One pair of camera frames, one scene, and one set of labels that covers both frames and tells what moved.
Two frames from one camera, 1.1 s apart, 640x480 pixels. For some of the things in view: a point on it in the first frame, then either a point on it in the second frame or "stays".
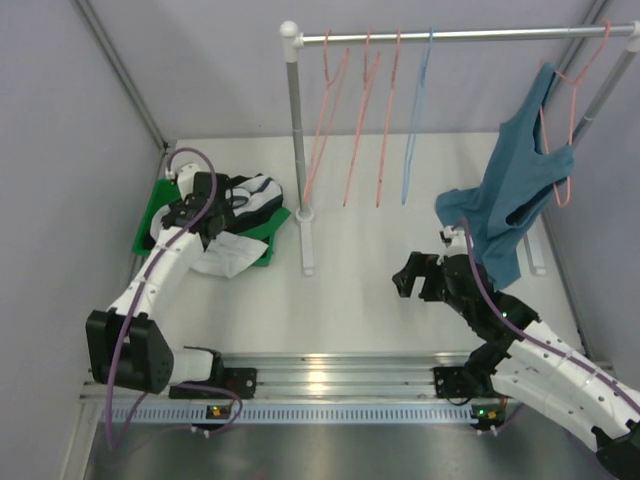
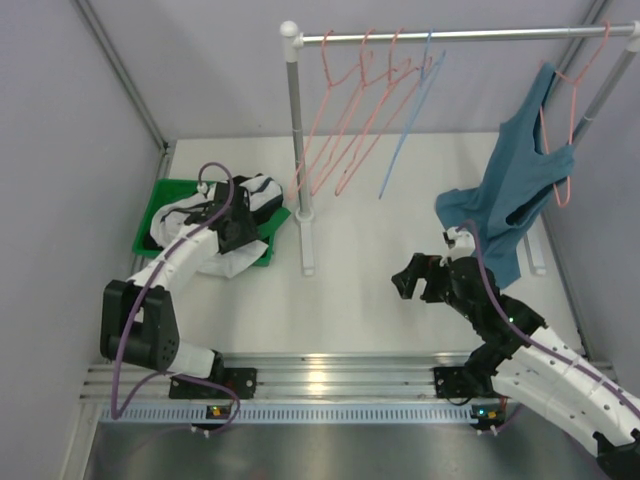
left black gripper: [215, 226] → [220, 201]
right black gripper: [420, 265] stays
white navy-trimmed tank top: [227, 254] stays
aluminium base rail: [297, 376] stays
